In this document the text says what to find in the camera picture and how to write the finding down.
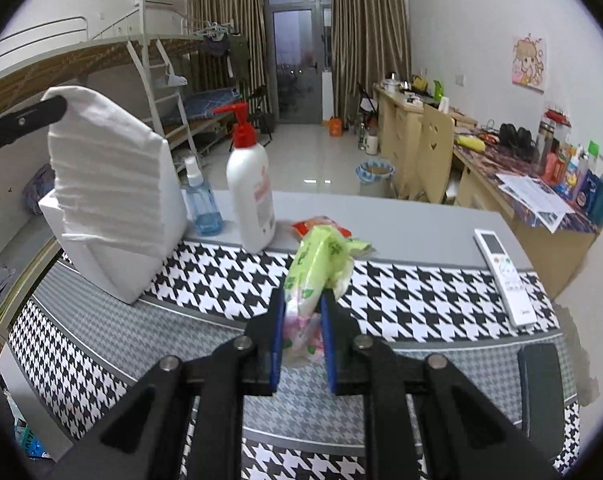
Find white towel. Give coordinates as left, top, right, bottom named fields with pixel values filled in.
left=42, top=86, right=166, bottom=257

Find green tissue pack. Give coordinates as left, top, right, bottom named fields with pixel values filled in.
left=283, top=226, right=372, bottom=367

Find blue plaid quilt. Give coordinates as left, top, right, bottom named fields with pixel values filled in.
left=21, top=164, right=55, bottom=216

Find houndstooth table mat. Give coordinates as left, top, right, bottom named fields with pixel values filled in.
left=8, top=241, right=580, bottom=479

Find white remote control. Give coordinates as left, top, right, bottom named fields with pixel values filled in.
left=474, top=229, right=537, bottom=328

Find metal bunk bed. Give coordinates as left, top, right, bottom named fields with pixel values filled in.
left=0, top=4, right=240, bottom=159

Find white styrofoam box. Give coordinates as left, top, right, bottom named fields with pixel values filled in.
left=39, top=126, right=186, bottom=304

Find blue spray bottle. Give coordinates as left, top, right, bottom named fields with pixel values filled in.
left=184, top=155, right=223, bottom=236

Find red snack packet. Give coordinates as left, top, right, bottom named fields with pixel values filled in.
left=292, top=216, right=352, bottom=240

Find white papers on desk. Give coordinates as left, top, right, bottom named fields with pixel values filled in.
left=497, top=174, right=574, bottom=233

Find blue rimmed trash bin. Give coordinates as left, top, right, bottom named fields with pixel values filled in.
left=356, top=160, right=395, bottom=198

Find wooden desk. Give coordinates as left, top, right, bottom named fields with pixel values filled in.
left=375, top=84, right=463, bottom=205
left=453, top=144, right=601, bottom=298

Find white red pump bottle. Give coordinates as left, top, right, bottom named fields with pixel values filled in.
left=213, top=101, right=276, bottom=254

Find wooden smiley chair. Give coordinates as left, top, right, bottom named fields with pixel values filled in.
left=416, top=105, right=454, bottom=204

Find black folding chair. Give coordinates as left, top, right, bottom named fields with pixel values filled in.
left=218, top=84, right=274, bottom=148

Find brown curtain left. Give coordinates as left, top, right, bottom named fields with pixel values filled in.
left=186, top=0, right=269, bottom=98

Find brown curtain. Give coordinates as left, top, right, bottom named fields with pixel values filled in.
left=186, top=0, right=269, bottom=98
left=331, top=0, right=410, bottom=119

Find far wooden desk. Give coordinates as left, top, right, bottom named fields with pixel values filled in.
left=375, top=84, right=463, bottom=205

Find orange bag on floor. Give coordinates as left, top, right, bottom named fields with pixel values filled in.
left=329, top=117, right=343, bottom=136

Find green spray bottle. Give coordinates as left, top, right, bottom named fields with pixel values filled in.
left=433, top=80, right=443, bottom=103

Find glass balcony door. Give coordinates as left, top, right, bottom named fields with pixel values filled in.
left=264, top=0, right=332, bottom=124

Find anime girl poster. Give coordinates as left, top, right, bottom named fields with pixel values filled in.
left=511, top=34, right=548, bottom=93

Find brown curtain right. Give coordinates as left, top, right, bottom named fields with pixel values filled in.
left=331, top=0, right=410, bottom=119

